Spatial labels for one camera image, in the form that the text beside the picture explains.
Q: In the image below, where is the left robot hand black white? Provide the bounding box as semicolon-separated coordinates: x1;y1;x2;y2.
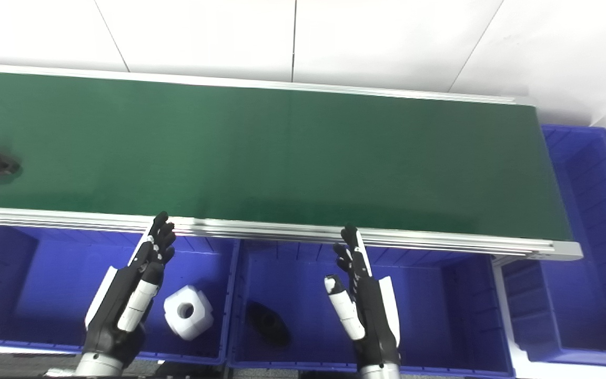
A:
74;212;177;377

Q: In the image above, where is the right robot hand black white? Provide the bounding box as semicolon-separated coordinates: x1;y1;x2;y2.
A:
324;226;402;379

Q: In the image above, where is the white cube part with hole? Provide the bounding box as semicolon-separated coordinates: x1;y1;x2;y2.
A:
164;285;214;341

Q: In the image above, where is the large blue plastic bin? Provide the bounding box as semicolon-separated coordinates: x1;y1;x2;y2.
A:
502;125;606;365

